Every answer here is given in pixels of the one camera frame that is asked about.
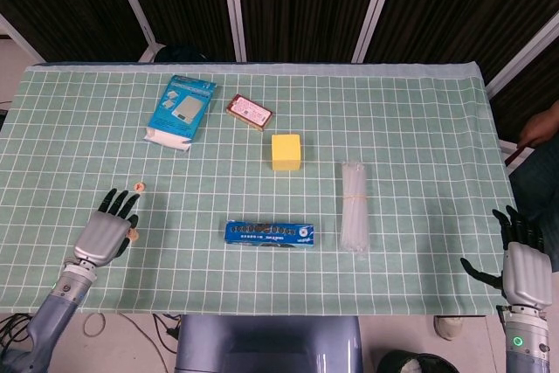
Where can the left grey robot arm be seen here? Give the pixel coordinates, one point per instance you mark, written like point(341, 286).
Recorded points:
point(52, 312)

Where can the blue Oreo cookie box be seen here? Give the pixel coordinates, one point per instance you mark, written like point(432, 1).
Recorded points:
point(271, 233)

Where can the round wooden chess piece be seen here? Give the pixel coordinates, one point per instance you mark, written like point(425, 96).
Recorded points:
point(132, 232)
point(139, 186)
point(135, 239)

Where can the green checked tablecloth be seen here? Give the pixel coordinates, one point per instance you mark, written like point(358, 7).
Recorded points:
point(393, 128)

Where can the black waste bin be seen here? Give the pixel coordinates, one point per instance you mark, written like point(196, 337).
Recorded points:
point(415, 364)

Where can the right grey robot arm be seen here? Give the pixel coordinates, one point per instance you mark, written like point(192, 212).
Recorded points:
point(524, 347)

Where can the blue kitchen scale carton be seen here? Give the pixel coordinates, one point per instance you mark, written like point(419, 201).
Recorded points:
point(181, 113)

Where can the white sneaker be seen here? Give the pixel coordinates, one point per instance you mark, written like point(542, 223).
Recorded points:
point(448, 327)

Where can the grey robot torso base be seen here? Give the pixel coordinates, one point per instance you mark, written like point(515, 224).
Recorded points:
point(268, 347)

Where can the clear plastic straw bundle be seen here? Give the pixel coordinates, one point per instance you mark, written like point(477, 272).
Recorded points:
point(355, 220)

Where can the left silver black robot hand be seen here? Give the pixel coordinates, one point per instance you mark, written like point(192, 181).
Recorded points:
point(102, 235)

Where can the small red cardboard box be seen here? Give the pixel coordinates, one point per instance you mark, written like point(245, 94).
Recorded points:
point(250, 112)

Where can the bystander forearm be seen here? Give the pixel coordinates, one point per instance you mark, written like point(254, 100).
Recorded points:
point(543, 124)

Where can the yellow foam cube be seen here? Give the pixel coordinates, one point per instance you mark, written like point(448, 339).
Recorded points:
point(287, 152)

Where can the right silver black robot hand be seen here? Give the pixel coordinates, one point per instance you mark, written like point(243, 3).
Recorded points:
point(526, 272)

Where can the red stick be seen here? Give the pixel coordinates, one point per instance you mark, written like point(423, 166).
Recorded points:
point(517, 154)

